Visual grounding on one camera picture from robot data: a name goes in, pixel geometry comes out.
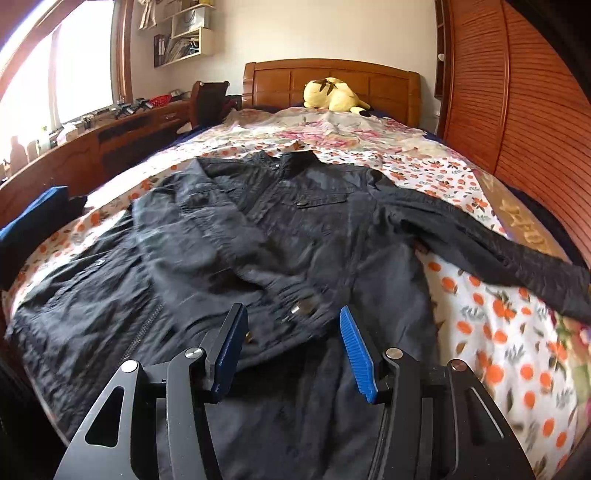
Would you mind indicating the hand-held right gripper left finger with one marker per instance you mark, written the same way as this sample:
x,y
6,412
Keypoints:
x,y
228,364

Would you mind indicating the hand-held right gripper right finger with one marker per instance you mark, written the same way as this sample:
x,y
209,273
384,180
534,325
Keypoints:
x,y
358,355

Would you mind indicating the dark grey trousers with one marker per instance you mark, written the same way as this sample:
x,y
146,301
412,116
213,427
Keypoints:
x,y
277,230

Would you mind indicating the orange fruit print bed sheet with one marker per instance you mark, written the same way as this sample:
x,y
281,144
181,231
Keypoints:
x,y
485,332

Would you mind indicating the golden patterned bed mat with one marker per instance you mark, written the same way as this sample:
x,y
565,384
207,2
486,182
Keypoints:
x,y
531,217

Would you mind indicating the pink floral blanket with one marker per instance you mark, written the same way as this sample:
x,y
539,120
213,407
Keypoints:
x,y
341,134

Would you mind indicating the dark blue cloth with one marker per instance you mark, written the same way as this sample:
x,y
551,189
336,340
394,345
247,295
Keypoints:
x,y
32,217

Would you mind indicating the wooden desk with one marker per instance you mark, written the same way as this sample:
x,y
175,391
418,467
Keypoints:
x,y
69,161

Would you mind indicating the yellow plush toy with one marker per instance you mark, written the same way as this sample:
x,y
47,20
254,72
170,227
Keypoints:
x,y
332,94

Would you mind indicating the wooden chair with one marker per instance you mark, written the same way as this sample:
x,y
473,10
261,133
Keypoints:
x,y
210,101

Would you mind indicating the red basket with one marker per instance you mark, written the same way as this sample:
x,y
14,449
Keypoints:
x,y
160,100

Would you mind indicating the black desk clutter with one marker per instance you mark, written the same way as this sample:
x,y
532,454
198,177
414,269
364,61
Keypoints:
x,y
131,108

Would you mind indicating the wooden slatted wardrobe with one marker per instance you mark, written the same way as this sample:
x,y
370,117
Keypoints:
x,y
508,115

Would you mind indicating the wooden headboard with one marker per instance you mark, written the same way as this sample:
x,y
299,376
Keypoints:
x,y
277,83

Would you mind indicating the wooden corner shelf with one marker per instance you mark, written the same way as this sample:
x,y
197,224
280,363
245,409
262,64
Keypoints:
x,y
441,78

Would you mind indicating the window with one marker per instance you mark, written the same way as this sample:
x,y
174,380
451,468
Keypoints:
x,y
69,69

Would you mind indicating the beige hanging cloth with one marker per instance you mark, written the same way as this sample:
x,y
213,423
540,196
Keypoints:
x,y
148,14

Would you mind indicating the white wall shelf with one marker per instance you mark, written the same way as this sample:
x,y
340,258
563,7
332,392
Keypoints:
x,y
191,39

